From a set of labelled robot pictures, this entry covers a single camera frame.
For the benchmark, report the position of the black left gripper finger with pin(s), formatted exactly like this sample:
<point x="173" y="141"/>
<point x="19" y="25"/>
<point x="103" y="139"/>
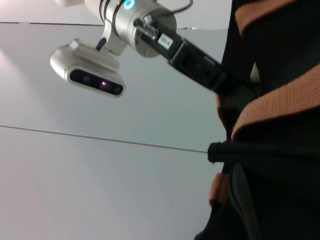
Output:
<point x="243" y="200"/>

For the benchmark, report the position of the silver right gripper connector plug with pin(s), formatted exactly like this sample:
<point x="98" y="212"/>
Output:
<point x="147" y="26"/>

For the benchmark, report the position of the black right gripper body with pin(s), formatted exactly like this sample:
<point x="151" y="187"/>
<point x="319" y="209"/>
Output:
<point x="192" y="60"/>

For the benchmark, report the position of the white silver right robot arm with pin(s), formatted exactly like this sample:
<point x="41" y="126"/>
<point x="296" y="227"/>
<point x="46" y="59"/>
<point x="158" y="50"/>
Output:
<point x="120" y="22"/>

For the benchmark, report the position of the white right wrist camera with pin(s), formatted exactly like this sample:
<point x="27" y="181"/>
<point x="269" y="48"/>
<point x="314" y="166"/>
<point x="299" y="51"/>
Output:
<point x="82" y="65"/>

